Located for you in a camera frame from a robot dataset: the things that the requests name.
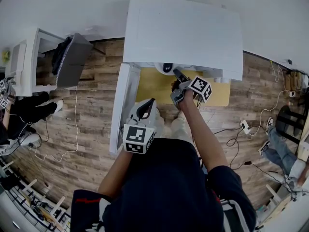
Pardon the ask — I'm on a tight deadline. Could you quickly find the white power strip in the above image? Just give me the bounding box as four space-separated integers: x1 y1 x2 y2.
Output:
239 119 252 135

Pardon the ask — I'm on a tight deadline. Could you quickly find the white desk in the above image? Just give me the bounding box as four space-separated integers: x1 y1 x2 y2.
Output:
4 27 64 97

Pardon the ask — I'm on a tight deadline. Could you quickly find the person's right forearm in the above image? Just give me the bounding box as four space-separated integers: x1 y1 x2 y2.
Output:
180 90 229 173

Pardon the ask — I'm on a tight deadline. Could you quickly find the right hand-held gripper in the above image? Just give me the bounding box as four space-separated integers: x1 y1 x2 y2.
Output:
169 68 213 105

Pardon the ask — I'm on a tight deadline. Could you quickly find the grey keyboard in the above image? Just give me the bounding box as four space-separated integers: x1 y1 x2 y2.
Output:
11 42 27 73

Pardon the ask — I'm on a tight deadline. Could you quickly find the white round plate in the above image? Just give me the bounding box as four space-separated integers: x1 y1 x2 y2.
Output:
154 62 184 76

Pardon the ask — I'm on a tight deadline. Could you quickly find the thin white cable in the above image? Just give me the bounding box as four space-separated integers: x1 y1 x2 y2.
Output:
269 60 287 92

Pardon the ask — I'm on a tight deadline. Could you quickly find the black garment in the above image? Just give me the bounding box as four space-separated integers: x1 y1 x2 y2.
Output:
51 36 73 76

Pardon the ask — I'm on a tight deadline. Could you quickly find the dark grey chair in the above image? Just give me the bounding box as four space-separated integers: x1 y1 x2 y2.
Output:
54 32 94 89

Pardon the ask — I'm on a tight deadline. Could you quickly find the wooden frame rack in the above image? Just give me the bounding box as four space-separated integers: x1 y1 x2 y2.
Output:
0 158 72 232

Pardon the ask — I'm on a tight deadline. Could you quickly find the low wooden table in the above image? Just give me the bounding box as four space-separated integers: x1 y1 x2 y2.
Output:
135 66 230 107

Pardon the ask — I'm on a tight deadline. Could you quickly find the brown cardboard box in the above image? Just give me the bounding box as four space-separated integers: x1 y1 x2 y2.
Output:
284 70 303 93

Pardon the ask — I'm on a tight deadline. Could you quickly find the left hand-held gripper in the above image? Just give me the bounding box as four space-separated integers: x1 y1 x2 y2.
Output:
122 98 157 155

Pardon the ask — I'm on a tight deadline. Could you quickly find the black cable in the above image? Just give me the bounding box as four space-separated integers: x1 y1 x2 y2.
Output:
213 126 245 170

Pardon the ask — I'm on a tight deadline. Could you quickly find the person's left forearm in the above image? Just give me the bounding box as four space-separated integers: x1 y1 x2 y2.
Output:
98 151 134 198

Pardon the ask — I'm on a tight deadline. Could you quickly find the black round stool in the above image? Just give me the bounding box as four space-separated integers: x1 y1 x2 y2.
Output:
275 105 307 145

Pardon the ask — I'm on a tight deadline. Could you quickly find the white microwave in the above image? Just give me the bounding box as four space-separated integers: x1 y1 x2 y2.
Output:
109 0 244 155

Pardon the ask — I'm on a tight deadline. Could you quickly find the long white cable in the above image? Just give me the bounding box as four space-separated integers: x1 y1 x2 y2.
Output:
33 86 79 163

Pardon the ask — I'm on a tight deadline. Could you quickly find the person's dark jacket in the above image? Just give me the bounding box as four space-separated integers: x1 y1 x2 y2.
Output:
70 138 257 232

